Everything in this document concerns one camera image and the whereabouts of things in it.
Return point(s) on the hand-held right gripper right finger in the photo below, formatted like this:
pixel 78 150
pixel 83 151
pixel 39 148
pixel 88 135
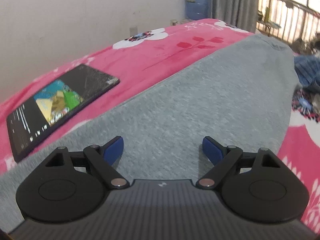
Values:
pixel 212 150

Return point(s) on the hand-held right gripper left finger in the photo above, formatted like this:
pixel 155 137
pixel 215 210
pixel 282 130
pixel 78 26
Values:
pixel 113 150

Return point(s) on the grey sweatshirt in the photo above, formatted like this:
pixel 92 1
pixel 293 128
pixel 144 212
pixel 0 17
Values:
pixel 187 92

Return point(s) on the black tablet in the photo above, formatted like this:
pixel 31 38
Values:
pixel 62 105

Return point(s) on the pink floral blanket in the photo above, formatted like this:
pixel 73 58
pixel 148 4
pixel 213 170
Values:
pixel 162 47

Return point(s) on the blue jeans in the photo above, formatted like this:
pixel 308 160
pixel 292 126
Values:
pixel 307 70

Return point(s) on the balcony table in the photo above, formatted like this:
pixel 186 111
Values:
pixel 272 25

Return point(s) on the blue water jug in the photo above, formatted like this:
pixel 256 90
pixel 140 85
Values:
pixel 197 5

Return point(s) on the green bottle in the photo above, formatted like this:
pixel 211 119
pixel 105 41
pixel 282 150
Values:
pixel 267 15

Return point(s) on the grey curtain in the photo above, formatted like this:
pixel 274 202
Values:
pixel 235 2

